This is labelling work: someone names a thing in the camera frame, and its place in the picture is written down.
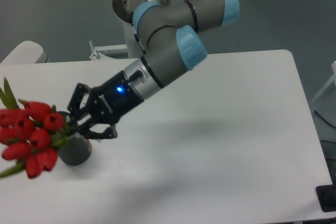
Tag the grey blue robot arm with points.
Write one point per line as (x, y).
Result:
(172, 47)

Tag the white frame at right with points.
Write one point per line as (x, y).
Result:
(324, 91)

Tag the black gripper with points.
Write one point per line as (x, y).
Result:
(107, 103)

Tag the white rounded side table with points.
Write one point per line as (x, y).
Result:
(27, 52)

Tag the black box at table edge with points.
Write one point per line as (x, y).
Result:
(326, 197)

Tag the red tulip bouquet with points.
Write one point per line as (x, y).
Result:
(33, 133)

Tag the black ribbed cylindrical vase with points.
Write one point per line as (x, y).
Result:
(78, 149)

